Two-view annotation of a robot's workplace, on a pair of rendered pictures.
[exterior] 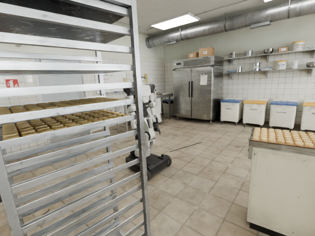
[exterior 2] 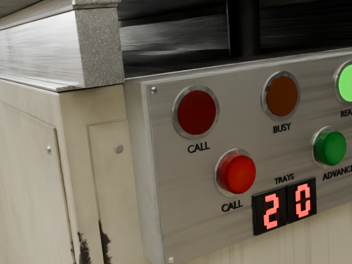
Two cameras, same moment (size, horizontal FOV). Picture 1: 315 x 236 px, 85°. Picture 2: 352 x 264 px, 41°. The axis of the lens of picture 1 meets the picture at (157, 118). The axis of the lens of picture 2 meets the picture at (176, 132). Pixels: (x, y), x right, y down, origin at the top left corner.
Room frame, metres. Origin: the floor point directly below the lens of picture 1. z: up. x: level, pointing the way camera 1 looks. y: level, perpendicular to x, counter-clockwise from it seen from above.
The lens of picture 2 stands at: (1.88, -0.77, 0.87)
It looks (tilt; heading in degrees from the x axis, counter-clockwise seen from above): 12 degrees down; 208
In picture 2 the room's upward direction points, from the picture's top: 5 degrees counter-clockwise
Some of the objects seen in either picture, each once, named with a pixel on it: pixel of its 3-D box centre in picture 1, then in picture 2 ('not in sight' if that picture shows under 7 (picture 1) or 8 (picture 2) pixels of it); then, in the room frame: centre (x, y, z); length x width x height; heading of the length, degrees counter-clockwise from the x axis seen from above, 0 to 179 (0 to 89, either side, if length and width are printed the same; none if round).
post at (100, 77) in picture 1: (108, 141); not in sight; (1.29, 0.40, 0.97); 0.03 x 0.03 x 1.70; 42
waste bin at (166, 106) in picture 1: (169, 107); not in sight; (6.78, -0.49, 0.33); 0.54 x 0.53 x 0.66; 50
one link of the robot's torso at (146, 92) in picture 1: (139, 94); not in sight; (2.62, 0.26, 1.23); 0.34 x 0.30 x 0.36; 140
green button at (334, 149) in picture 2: not in sight; (328, 147); (1.48, -0.84, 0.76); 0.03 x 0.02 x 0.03; 146
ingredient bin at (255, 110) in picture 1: (254, 113); not in sight; (4.80, -2.80, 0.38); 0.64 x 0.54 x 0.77; 141
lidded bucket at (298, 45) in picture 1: (297, 46); not in sight; (4.45, -3.54, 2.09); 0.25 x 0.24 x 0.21; 140
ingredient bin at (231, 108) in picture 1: (231, 111); not in sight; (5.21, -2.31, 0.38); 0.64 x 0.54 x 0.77; 143
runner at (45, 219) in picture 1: (93, 195); not in sight; (0.77, 0.35, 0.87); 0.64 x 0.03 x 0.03; 132
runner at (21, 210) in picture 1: (91, 179); not in sight; (0.77, 0.35, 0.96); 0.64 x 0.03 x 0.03; 132
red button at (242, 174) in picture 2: not in sight; (235, 173); (1.56, -0.89, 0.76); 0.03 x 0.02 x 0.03; 146
